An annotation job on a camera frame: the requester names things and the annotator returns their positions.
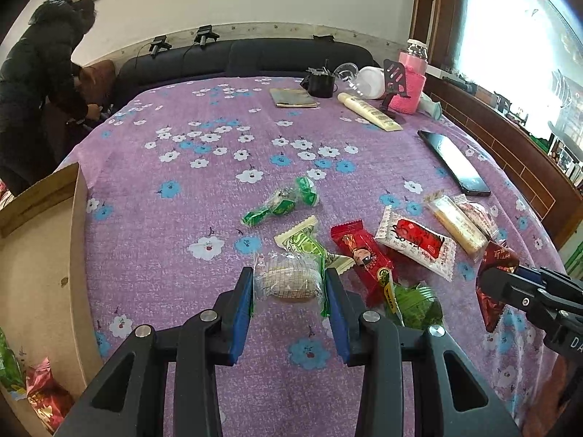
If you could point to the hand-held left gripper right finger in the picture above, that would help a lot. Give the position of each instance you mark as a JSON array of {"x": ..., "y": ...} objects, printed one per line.
[{"x": 335, "y": 314}]

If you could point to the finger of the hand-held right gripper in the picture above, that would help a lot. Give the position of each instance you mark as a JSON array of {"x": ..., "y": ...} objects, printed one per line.
[
  {"x": 505, "y": 289},
  {"x": 528, "y": 274}
]

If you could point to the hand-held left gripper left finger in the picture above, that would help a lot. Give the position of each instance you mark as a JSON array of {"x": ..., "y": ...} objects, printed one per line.
[{"x": 243, "y": 309}]

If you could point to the dark red snack packet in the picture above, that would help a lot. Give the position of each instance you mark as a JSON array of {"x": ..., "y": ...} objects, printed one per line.
[{"x": 489, "y": 314}]

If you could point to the clear-wrapped brown cake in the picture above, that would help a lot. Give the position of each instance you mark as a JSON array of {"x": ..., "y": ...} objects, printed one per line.
[{"x": 287, "y": 280}]

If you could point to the red cartoon snack packet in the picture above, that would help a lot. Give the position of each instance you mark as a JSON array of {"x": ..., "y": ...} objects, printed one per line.
[{"x": 364, "y": 259}]

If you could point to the pink and white snack packet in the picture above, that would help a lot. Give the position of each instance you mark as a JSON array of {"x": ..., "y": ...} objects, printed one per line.
[{"x": 478, "y": 216}]

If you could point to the dark green snack packet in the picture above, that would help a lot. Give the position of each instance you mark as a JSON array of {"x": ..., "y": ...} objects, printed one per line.
[{"x": 416, "y": 305}]

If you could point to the green and white snack packet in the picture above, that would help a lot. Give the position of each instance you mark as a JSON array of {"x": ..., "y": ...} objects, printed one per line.
[{"x": 300, "y": 239}]

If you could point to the yellow biscuit packet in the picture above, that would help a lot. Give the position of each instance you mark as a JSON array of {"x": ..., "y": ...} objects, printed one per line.
[{"x": 455, "y": 223}]

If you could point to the white and red snack packet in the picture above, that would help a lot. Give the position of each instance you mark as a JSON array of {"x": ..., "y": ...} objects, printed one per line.
[{"x": 416, "y": 239}]

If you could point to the green twisted candy packet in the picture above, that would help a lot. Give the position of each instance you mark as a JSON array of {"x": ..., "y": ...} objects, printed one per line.
[{"x": 282, "y": 205}]

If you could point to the cardboard box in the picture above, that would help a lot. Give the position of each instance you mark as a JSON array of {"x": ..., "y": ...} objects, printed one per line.
[{"x": 41, "y": 291}]

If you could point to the purple floral bedsheet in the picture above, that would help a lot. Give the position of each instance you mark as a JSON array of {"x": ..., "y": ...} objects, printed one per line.
[{"x": 182, "y": 218}]

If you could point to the black smartphone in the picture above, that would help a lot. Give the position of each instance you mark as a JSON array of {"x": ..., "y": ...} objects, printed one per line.
[{"x": 455, "y": 164}]

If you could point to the shiny red snack packet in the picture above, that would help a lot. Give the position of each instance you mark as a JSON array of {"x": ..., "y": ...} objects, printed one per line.
[{"x": 45, "y": 396}]

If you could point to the olive notebook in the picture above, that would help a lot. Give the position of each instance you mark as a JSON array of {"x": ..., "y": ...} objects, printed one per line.
[{"x": 291, "y": 98}]

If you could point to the pink sleeved bottle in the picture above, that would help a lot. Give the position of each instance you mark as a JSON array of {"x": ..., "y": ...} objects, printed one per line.
[{"x": 412, "y": 86}]

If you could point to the black cup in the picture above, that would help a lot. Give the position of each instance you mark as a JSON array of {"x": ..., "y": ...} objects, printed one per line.
[{"x": 321, "y": 85}]

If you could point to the white jar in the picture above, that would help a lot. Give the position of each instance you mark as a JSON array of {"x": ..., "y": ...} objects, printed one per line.
[{"x": 371, "y": 83}]

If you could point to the black phone stand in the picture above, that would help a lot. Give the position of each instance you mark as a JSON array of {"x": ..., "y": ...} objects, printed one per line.
[{"x": 394, "y": 75}]

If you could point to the clear plastic container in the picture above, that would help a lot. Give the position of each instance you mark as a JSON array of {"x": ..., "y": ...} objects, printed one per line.
[{"x": 346, "y": 72}]

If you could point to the black sofa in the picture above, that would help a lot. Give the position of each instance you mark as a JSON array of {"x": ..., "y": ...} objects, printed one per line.
[{"x": 205, "y": 61}]

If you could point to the brown armchair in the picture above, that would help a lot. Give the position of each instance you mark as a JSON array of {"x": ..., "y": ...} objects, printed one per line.
[{"x": 102, "y": 82}]

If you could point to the black clamp device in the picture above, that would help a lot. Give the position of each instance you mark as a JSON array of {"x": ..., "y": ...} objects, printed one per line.
[
  {"x": 160, "y": 45},
  {"x": 206, "y": 36}
]

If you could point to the wooden bed frame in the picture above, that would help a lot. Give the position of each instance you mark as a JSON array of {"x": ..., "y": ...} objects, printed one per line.
[{"x": 501, "y": 136}]

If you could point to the wooden window frame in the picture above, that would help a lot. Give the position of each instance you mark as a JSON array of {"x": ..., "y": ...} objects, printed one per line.
[{"x": 428, "y": 9}]

